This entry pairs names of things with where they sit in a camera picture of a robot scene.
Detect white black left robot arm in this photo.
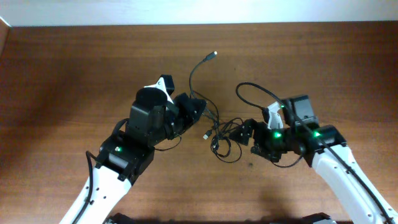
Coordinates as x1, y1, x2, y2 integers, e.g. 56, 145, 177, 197
61, 87, 206, 223

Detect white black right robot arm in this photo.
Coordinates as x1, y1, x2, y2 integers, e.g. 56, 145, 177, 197
229, 95, 397, 223

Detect black USB cable thick plug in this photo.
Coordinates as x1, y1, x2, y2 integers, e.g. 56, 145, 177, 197
188, 50, 220, 124

